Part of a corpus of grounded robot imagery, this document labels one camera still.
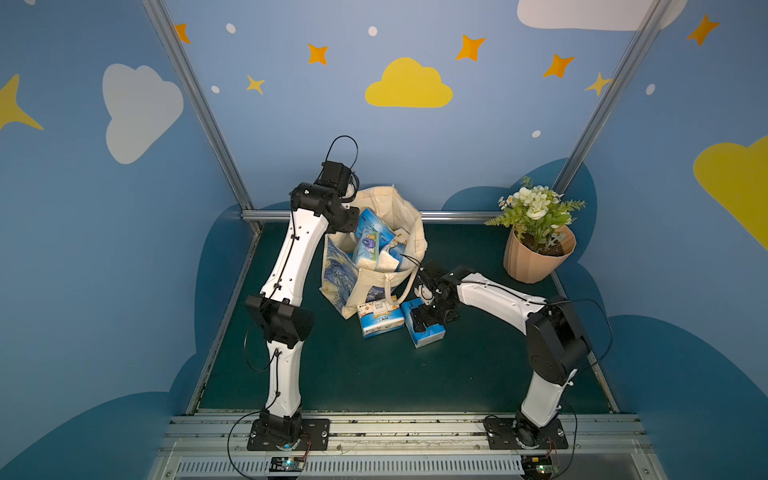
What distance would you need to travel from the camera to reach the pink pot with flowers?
88cm

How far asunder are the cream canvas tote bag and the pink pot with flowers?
0.26 meters

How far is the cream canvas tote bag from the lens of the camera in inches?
31.7
